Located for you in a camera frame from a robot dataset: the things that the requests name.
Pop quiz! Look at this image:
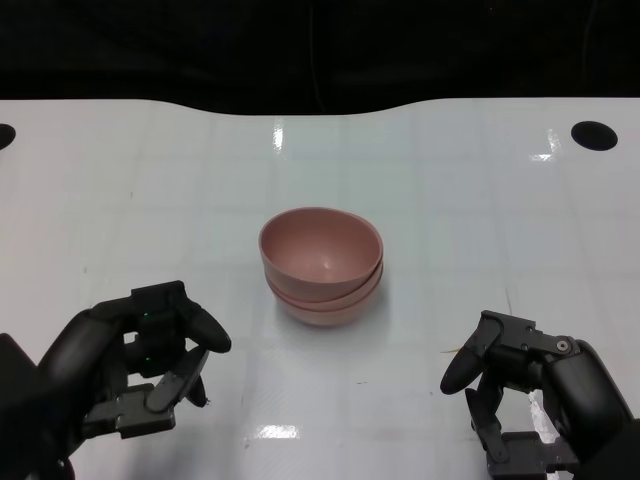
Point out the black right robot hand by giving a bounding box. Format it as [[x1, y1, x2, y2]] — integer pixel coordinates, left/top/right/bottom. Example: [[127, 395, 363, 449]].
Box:
[[439, 309, 640, 480]]

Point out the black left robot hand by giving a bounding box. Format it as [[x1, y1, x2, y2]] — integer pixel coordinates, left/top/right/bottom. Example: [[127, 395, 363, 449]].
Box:
[[34, 280, 233, 456]]

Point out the pink plastic bowl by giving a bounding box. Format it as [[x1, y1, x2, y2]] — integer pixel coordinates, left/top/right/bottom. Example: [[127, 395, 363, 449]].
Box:
[[274, 289, 384, 329], [258, 207, 384, 301], [264, 262, 385, 314]]

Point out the black cloth backdrop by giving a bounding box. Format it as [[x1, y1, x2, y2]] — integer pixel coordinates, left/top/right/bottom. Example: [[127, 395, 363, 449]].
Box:
[[0, 0, 640, 115]]

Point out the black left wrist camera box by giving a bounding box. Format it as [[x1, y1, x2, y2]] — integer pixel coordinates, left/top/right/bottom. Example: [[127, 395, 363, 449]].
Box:
[[0, 333, 76, 480]]

